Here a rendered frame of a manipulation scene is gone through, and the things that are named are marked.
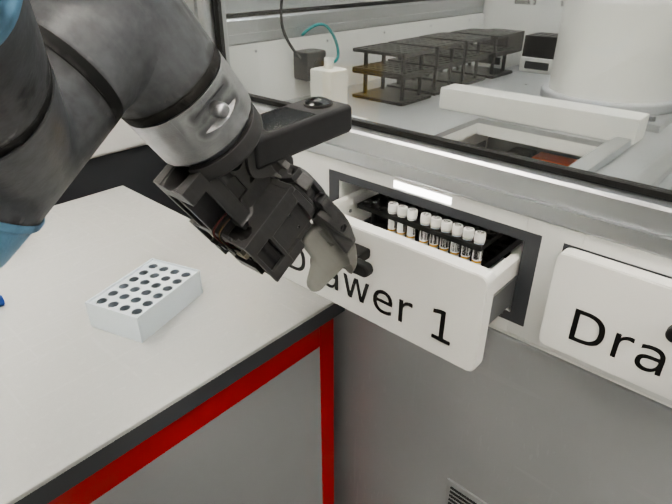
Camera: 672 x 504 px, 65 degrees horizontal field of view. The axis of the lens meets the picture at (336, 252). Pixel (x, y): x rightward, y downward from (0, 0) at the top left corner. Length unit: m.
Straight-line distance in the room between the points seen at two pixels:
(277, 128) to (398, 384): 0.49
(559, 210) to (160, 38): 0.39
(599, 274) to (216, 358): 0.42
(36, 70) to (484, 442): 0.67
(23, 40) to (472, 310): 0.41
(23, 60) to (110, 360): 0.52
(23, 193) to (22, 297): 0.59
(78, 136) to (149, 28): 0.07
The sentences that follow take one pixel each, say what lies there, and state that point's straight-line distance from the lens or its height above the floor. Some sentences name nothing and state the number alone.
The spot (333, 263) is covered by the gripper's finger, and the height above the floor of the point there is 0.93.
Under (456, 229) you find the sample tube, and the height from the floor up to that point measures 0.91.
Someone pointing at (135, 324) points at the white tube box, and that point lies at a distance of 0.69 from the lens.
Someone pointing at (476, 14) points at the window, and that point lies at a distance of 0.58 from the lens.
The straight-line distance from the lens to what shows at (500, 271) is 0.57.
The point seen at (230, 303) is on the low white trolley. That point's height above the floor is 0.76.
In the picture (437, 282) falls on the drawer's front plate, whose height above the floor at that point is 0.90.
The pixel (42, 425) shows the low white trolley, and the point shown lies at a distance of 0.64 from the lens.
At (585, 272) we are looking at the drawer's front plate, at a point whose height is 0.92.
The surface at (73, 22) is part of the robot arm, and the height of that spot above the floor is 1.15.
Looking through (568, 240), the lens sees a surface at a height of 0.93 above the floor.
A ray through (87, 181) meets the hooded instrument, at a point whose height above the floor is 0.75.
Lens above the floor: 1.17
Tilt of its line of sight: 29 degrees down
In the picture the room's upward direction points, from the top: straight up
